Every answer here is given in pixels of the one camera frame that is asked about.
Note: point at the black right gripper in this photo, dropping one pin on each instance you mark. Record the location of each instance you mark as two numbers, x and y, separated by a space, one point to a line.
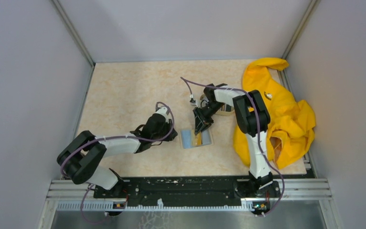
198 123

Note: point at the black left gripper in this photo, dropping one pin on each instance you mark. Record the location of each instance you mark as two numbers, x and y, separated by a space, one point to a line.
173 134

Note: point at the beige card holder wallet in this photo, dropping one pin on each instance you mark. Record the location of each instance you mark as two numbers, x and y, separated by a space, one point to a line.
191 140

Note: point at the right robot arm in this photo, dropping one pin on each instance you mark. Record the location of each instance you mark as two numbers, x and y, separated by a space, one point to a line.
252 118

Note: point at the beige oval card tray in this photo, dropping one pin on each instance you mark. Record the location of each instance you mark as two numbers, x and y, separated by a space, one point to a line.
204 102

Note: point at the yellow cloth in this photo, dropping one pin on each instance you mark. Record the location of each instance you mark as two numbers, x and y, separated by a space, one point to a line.
291 130

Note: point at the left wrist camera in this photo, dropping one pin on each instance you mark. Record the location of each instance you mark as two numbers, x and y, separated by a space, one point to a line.
164 111

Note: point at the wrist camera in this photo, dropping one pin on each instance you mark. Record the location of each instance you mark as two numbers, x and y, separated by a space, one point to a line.
193 102
164 111

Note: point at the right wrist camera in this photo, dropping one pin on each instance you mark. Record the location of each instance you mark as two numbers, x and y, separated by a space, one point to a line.
193 102

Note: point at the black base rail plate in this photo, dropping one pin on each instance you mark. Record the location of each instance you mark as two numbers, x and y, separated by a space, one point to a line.
192 192

